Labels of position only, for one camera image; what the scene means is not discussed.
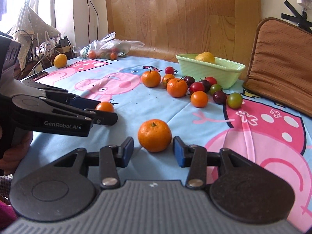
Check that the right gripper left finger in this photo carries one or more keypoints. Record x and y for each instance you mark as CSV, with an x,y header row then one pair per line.
x,y
69,185

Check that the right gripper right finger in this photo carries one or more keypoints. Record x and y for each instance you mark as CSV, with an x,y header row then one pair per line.
x,y
239,188

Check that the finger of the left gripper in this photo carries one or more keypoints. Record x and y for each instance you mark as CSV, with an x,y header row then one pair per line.
x,y
40,111
62,95

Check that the small orange tomato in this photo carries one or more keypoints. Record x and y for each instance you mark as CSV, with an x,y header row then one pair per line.
x,y
105,106

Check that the large mandarin orange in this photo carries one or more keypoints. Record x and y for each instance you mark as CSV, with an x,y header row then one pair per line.
x,y
154,135

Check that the left hand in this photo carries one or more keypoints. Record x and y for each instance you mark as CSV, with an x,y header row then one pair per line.
x,y
13,156

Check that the yellow lemon at table edge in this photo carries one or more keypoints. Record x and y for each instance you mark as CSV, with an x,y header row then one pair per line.
x,y
60,61

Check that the cartoon pig tablecloth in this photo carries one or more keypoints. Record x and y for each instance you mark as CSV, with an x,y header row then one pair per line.
x,y
270,134

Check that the cluttered side table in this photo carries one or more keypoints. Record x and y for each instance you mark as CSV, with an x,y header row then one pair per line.
x,y
40,43

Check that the mandarin orange far left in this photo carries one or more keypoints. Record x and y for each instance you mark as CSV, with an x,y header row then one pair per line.
x,y
151,78

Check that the orange tomato behind mandarins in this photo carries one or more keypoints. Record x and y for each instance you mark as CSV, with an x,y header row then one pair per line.
x,y
166,78

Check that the clear plastic bag of fruit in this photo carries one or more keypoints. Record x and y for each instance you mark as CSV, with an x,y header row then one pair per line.
x,y
107,48

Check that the mandarin orange middle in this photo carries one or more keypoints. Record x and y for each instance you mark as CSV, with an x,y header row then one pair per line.
x,y
177,87

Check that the red cherry tomato far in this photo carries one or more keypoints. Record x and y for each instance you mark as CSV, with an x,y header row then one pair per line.
x,y
169,70

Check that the dark purple tomato left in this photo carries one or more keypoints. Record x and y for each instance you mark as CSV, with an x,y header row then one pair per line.
x,y
189,80

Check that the dark purple tomato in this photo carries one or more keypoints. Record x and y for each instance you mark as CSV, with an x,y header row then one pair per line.
x,y
219,97
189,80
206,84

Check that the red tomato centre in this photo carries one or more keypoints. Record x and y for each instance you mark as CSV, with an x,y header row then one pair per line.
x,y
196,86

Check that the orange tomato front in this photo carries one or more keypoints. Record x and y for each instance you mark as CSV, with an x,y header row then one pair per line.
x,y
199,99

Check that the dark purple tomato front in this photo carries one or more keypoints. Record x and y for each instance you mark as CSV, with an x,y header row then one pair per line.
x,y
219,97

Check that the dark purple tomato middle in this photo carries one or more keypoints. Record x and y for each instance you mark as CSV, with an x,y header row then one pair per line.
x,y
206,84

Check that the small green tomato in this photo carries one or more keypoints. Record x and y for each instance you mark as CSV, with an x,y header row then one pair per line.
x,y
214,88

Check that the red tomato near basket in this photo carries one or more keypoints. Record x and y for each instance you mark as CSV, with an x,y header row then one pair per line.
x,y
211,80

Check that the yellow lemon in basket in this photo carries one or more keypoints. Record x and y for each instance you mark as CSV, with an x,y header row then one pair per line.
x,y
206,57

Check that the light green basket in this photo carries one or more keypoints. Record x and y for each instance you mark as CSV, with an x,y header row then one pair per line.
x,y
226,72

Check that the wooden board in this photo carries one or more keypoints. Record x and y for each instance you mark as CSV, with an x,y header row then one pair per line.
x,y
226,28

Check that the brown seat cushion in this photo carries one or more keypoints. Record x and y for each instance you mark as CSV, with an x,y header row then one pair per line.
x,y
280,65

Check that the black tape cross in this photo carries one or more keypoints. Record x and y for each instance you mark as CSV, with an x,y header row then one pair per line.
x,y
300,19

